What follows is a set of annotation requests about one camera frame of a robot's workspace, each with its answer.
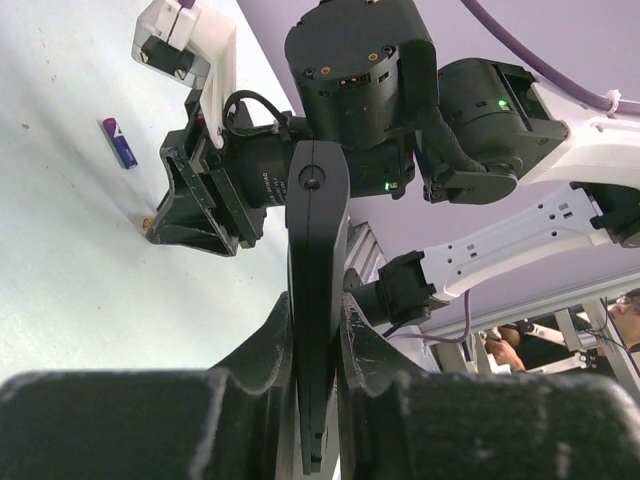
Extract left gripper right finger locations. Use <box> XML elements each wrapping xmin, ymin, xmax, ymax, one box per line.
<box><xmin>337</xmin><ymin>295</ymin><xmax>639</xmax><ymax>479</ymax></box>

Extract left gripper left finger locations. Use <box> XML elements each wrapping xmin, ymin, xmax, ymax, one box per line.
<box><xmin>1</xmin><ymin>296</ymin><xmax>295</xmax><ymax>479</ymax></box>

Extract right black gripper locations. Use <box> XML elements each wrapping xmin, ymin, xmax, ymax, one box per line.
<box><xmin>145</xmin><ymin>92</ymin><xmax>269</xmax><ymax>259</ymax></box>

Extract black remote control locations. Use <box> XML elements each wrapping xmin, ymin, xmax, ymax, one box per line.
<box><xmin>285</xmin><ymin>140</ymin><xmax>351</xmax><ymax>475</ymax></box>

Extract blue purple battery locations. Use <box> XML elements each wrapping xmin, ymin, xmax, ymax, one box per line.
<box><xmin>102</xmin><ymin>117</ymin><xmax>138</xmax><ymax>170</ymax></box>

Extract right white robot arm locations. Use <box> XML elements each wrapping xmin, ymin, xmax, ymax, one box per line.
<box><xmin>132</xmin><ymin>1</ymin><xmax>639</xmax><ymax>325</ymax></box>

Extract person in black shirt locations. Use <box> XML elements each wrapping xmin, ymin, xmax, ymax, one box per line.
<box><xmin>487</xmin><ymin>288</ymin><xmax>640</xmax><ymax>376</ymax></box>

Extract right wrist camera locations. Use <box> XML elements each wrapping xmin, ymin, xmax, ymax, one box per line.
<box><xmin>132</xmin><ymin>0</ymin><xmax>237</xmax><ymax>149</ymax></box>

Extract right aluminium frame post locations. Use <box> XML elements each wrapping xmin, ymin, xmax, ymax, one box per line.
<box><xmin>344</xmin><ymin>219</ymin><xmax>640</xmax><ymax>376</ymax></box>

